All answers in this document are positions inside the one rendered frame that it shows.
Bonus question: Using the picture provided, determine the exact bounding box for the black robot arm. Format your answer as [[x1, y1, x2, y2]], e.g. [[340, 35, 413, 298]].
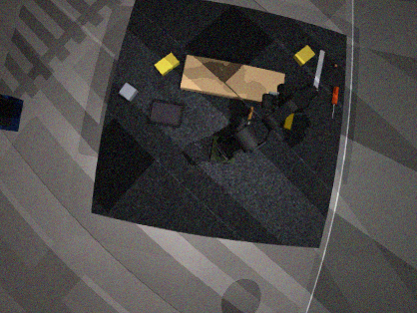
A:
[[216, 83, 318, 161]]

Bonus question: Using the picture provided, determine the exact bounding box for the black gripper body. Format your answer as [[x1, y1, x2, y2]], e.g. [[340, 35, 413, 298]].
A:
[[261, 94, 287, 109]]

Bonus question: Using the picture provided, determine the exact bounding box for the yellow rectangular block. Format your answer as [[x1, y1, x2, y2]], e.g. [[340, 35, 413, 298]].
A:
[[155, 53, 180, 76], [293, 45, 315, 67]]

